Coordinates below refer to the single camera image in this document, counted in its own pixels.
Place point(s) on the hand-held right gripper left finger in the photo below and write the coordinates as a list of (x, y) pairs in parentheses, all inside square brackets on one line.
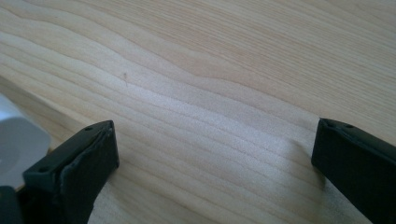
[(74, 174)]

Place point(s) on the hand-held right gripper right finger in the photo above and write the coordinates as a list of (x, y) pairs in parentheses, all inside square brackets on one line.
[(358, 165)]

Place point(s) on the white rounded object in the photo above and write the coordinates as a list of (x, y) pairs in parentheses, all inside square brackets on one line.
[(18, 149)]

